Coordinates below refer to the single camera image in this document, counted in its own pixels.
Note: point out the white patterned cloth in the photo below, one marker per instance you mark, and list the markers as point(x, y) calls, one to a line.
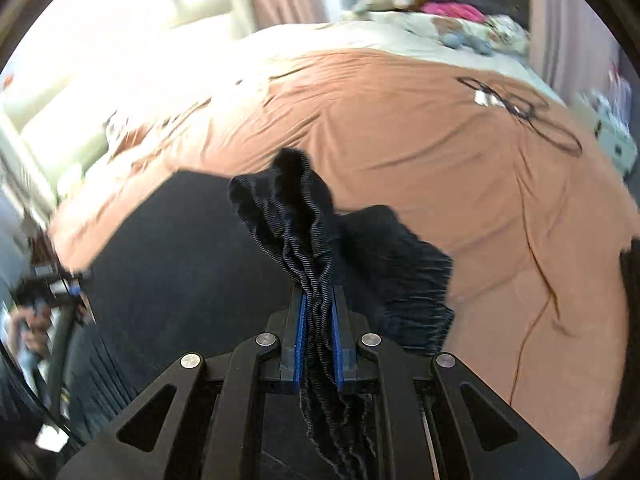
point(505, 32)

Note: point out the cream padded headboard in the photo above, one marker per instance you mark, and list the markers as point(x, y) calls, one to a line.
point(100, 85)

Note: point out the dark denim pants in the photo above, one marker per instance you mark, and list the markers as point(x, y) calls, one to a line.
point(280, 210)

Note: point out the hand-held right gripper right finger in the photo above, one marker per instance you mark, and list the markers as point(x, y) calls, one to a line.
point(339, 345)

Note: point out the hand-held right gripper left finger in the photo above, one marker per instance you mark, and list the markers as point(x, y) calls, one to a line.
point(300, 340)

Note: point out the person's left hand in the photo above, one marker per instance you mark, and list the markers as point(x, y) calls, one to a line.
point(32, 332)

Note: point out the orange blanket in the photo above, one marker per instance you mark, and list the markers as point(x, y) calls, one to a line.
point(425, 160)

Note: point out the pink cloth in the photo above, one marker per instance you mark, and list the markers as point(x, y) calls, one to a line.
point(450, 10)

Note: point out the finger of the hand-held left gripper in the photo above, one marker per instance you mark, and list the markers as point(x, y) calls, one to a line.
point(75, 275)

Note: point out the brown teddy bear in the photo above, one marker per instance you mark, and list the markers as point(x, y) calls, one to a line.
point(460, 37)

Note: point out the cream stuffed toy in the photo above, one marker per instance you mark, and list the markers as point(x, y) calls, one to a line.
point(377, 0)

